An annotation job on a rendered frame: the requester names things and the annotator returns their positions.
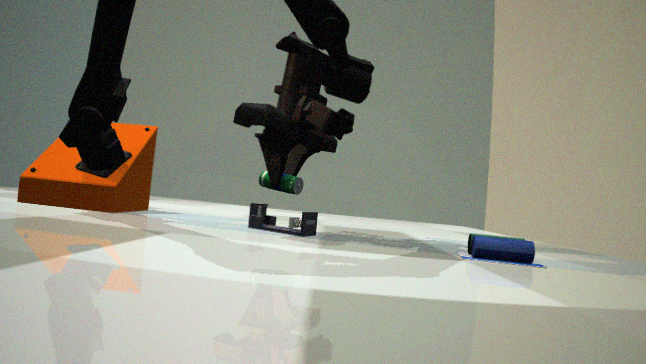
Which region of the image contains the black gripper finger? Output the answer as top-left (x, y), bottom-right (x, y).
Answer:
top-left (255, 133), bottom-right (299, 188)
top-left (283, 144), bottom-right (321, 177)

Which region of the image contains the green cylindrical battery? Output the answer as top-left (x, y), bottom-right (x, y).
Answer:
top-left (259, 171), bottom-right (304, 195)

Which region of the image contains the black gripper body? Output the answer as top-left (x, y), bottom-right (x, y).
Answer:
top-left (233, 78), bottom-right (338, 153)

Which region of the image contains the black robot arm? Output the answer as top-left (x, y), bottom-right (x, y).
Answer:
top-left (59, 0), bottom-right (374, 178)

